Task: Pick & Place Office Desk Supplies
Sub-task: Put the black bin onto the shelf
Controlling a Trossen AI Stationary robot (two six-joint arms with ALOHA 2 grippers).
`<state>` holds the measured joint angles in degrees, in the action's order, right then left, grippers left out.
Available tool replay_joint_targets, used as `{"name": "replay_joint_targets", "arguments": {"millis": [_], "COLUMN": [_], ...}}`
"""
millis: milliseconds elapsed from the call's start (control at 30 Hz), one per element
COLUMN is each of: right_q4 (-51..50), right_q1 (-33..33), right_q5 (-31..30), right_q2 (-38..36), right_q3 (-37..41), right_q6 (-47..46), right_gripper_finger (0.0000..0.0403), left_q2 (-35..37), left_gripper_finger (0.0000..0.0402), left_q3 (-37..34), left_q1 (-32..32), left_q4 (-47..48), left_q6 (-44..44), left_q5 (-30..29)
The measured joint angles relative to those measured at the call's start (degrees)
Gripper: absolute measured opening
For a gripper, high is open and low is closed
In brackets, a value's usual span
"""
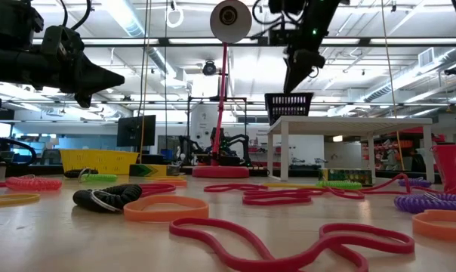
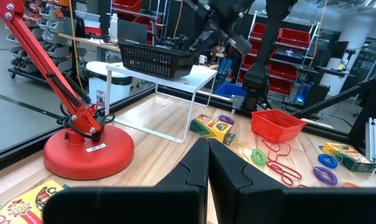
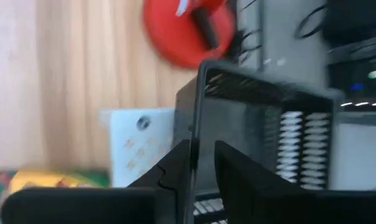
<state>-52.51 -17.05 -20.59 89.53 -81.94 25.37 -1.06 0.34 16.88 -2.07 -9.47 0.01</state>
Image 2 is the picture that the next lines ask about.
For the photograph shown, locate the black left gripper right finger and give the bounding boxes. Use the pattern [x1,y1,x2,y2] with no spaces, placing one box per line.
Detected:
[209,139,376,224]

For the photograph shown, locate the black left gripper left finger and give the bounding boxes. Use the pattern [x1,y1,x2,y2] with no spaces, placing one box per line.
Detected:
[43,138,210,224]

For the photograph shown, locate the green coil keychain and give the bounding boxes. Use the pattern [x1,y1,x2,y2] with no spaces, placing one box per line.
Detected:
[251,147,268,166]

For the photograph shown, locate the red rubber band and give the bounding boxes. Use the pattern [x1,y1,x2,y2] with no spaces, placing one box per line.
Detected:
[261,139,292,163]
[266,160,309,189]

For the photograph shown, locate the yellow green crayon box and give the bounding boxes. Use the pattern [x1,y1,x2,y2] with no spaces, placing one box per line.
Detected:
[189,113,237,146]
[318,142,376,173]
[0,179,66,224]

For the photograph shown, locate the red plastic basket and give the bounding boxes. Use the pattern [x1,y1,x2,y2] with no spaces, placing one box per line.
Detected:
[250,108,308,144]

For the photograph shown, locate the purple coil keychain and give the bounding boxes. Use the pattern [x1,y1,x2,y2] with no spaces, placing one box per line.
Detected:
[312,166,339,187]
[218,114,236,126]

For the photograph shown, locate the red desk lamp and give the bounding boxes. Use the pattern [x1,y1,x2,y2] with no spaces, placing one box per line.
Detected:
[0,0,135,181]

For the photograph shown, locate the wooden desk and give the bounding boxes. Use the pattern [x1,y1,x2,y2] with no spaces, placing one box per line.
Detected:
[57,32,122,54]

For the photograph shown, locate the yellow rubber band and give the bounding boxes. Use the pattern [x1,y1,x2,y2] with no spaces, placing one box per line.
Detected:
[230,141,251,163]

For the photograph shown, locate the white perforated shelf riser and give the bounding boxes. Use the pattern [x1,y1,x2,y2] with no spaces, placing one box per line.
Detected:
[104,61,219,144]

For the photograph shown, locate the blue plastic bin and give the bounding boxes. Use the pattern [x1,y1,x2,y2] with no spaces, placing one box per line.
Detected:
[213,81,248,99]

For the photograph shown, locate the metal rack with red bins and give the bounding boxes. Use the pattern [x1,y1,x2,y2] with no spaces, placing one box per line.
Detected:
[237,11,320,97]
[111,0,169,44]

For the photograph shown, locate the black plastic basket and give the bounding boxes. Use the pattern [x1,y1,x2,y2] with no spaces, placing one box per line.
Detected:
[118,42,197,80]

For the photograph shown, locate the dark laptop screen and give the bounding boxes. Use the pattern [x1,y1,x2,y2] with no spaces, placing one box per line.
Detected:
[117,19,149,45]

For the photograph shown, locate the white plastic bottle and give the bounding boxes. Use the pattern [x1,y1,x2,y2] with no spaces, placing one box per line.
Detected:
[109,12,119,41]

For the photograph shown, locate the white trash bin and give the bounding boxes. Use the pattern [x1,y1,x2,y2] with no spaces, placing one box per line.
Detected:
[85,60,133,106]

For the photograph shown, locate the grey parts bin rack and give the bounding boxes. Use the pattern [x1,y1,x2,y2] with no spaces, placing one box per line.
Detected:
[6,0,92,80]

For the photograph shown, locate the blue coil keychain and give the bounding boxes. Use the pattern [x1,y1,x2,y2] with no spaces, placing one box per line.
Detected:
[317,153,339,170]

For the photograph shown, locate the yellow hanging cable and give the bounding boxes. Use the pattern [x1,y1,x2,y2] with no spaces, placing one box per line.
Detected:
[308,0,329,68]
[68,0,85,91]

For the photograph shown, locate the black lamp power cable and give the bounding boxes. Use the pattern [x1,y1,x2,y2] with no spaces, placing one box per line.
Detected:
[55,102,116,141]

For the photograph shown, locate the silver aluminium extrusion post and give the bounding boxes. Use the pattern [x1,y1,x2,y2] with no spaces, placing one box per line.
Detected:
[364,117,376,166]

